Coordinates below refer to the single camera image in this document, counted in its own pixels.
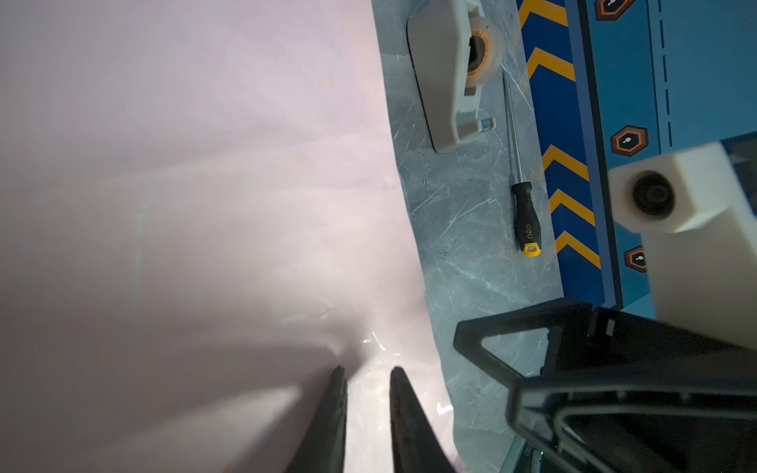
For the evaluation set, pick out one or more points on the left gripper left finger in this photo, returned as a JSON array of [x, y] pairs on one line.
[[323, 447]]

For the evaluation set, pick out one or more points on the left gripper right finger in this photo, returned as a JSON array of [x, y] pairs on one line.
[[415, 448]]

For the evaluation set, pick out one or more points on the yellow handled screwdriver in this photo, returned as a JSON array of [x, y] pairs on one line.
[[526, 224]]

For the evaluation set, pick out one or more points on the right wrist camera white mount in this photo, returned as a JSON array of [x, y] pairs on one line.
[[699, 237]]

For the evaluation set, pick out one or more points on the pink wrapping paper sheet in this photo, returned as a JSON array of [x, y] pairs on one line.
[[201, 217]]

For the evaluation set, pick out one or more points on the white tape dispenser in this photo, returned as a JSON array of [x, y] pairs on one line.
[[455, 50]]

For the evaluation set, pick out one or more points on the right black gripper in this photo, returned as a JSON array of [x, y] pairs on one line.
[[619, 393]]

